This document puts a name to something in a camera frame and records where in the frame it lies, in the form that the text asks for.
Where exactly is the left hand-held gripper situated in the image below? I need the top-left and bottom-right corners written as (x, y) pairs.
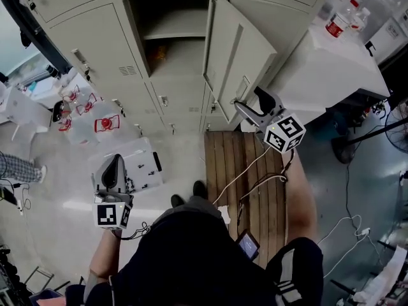
top-left (91, 154), bottom-right (133, 230)

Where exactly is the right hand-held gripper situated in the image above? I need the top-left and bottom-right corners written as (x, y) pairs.
top-left (234, 86), bottom-right (307, 154)

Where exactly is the grey metal locker door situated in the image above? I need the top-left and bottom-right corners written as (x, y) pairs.
top-left (203, 0), bottom-right (277, 124)

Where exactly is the beige metal locker cabinet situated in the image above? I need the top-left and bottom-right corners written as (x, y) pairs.
top-left (12, 0), bottom-right (339, 137)

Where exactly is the person's left forearm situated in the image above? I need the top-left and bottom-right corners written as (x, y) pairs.
top-left (89, 228), bottom-right (124, 283)

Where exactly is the person's right forearm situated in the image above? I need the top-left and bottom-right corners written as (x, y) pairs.
top-left (282, 148), bottom-right (319, 245)

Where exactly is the clear plastic storage bin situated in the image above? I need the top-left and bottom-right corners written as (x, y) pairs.
top-left (87, 136), bottom-right (164, 193)

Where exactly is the wooden plank platform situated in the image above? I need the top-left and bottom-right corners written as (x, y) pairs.
top-left (203, 131), bottom-right (289, 269)

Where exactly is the teal bucket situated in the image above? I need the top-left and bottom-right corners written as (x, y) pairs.
top-left (330, 110), bottom-right (351, 138)

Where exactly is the black waste bin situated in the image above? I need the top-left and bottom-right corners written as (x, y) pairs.
top-left (52, 99), bottom-right (65, 124)

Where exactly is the person's right black shoe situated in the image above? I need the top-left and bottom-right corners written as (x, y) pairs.
top-left (193, 180), bottom-right (207, 200)

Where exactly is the black standing fan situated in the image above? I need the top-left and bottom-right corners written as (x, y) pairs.
top-left (330, 100), bottom-right (408, 164)

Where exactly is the white low table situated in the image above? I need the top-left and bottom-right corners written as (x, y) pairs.
top-left (27, 70), bottom-right (76, 101)

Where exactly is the red label bottle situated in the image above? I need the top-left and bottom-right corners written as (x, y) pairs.
top-left (324, 6), bottom-right (353, 39)

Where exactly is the crumpled white paper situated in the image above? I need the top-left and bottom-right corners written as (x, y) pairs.
top-left (217, 204), bottom-right (232, 226)

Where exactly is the white water dispenser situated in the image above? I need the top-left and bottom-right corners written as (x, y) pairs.
top-left (0, 86), bottom-right (52, 142)

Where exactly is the person's body in navy clothes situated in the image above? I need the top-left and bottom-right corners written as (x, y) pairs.
top-left (65, 196), bottom-right (324, 306)

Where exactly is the clear plastic bottle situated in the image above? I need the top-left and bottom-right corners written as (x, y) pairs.
top-left (349, 6), bottom-right (372, 31)

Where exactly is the black phone with lit screen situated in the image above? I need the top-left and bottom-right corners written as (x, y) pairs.
top-left (235, 229), bottom-right (261, 261)

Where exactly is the dark framed window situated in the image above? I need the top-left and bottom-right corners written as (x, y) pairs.
top-left (0, 0), bottom-right (75, 87)

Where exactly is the long white cable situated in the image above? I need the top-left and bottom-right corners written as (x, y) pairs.
top-left (212, 145), bottom-right (272, 205)

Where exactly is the white floor cable with adapter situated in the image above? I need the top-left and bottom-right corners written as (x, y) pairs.
top-left (317, 214), bottom-right (372, 279)

